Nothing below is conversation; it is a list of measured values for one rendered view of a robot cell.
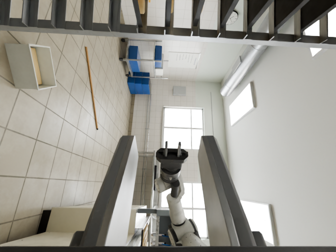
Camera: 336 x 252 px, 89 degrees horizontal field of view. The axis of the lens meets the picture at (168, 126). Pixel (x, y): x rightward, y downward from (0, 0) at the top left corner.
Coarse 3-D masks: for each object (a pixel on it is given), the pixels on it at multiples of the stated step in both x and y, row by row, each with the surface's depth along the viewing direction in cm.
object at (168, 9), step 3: (168, 0) 46; (171, 0) 46; (168, 3) 47; (168, 6) 48; (168, 9) 49; (168, 12) 51; (168, 15) 52; (165, 18) 53; (168, 18) 53; (165, 21) 55; (168, 21) 55; (165, 24) 56; (168, 24) 56
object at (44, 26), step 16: (48, 32) 59; (64, 32) 59; (80, 32) 59; (96, 32) 58; (112, 32) 58; (128, 32) 58; (160, 32) 58; (176, 32) 58; (208, 32) 59; (240, 32) 59; (256, 32) 59
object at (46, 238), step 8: (48, 232) 141; (56, 232) 142; (64, 232) 143; (72, 232) 144; (16, 240) 114; (24, 240) 113; (32, 240) 114; (40, 240) 115; (48, 240) 115; (56, 240) 116; (64, 240) 116; (128, 240) 123
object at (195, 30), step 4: (192, 0) 57; (192, 4) 57; (192, 8) 56; (192, 12) 56; (192, 16) 56; (192, 20) 56; (192, 24) 56; (192, 28) 56; (196, 28) 58; (192, 32) 58; (196, 32) 58; (196, 36) 58
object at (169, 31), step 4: (172, 12) 58; (172, 16) 58; (164, 20) 55; (172, 20) 58; (164, 24) 55; (172, 24) 58; (164, 28) 55; (168, 28) 58; (172, 28) 58; (164, 32) 57; (168, 32) 58; (172, 32) 58
